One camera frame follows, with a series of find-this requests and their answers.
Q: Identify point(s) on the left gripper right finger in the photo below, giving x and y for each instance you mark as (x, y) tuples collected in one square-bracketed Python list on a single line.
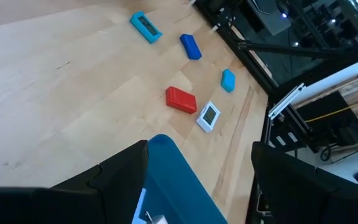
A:
[(306, 202)]

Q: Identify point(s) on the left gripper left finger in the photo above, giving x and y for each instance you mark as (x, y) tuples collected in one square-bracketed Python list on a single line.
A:
[(73, 205)]

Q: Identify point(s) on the teal plastic tray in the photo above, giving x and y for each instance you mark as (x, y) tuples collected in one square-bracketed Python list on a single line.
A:
[(179, 186)]

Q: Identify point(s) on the white digital clock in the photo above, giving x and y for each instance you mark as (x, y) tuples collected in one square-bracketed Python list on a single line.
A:
[(208, 116)]

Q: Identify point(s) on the light blue digital clock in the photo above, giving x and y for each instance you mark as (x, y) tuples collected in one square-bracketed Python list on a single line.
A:
[(228, 81)]

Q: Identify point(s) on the red digital clock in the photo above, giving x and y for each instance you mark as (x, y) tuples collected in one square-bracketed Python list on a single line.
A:
[(180, 99)]

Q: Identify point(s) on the teal digital clock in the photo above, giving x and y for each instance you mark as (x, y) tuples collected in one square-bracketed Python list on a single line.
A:
[(145, 28)]

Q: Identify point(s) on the dark blue digital clock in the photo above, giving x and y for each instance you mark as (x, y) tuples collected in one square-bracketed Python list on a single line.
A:
[(190, 46)]

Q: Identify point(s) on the silver aluminium bar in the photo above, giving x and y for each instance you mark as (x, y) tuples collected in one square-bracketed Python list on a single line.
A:
[(286, 101)]

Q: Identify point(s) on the wooden pallet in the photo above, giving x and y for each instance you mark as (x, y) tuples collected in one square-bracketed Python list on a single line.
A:
[(357, 90)]

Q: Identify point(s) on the black table frame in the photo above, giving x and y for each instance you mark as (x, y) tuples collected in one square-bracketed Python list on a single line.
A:
[(291, 49)]

